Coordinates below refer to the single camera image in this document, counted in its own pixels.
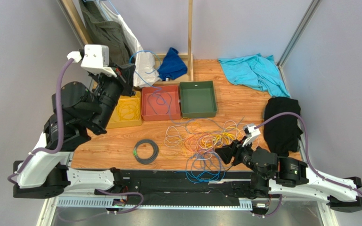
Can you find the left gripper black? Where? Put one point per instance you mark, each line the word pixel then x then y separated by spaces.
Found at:
pixel 125 76

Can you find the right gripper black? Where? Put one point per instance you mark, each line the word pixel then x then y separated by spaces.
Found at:
pixel 234 151

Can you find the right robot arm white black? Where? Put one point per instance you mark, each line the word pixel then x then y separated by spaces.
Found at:
pixel 274 175

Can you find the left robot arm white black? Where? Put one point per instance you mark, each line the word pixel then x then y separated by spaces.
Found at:
pixel 43 175

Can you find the white garment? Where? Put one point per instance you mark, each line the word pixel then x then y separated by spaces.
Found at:
pixel 145 73

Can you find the yellow plastic bin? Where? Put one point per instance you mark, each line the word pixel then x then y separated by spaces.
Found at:
pixel 127 113

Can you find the red plastic bin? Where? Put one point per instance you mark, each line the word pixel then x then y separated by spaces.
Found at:
pixel 160 103

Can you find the olive green garment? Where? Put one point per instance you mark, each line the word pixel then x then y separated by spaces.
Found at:
pixel 104 32

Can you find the dark blue cloth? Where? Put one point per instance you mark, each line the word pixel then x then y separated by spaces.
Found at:
pixel 172 66

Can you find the black cloth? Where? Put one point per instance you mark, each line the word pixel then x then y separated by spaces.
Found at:
pixel 282 134

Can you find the green plastic bin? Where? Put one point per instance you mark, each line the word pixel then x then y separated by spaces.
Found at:
pixel 198 99

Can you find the cyan cloth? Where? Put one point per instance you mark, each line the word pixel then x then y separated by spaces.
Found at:
pixel 256 72

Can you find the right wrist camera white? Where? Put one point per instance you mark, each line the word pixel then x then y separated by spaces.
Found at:
pixel 252 133

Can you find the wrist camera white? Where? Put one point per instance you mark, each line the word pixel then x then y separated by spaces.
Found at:
pixel 252 133
pixel 95 59

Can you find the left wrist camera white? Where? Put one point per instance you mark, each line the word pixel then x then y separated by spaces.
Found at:
pixel 95 59

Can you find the wooden rack frame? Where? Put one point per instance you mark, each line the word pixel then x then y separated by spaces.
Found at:
pixel 78 27

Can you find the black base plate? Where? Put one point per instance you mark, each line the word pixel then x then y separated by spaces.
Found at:
pixel 167 189

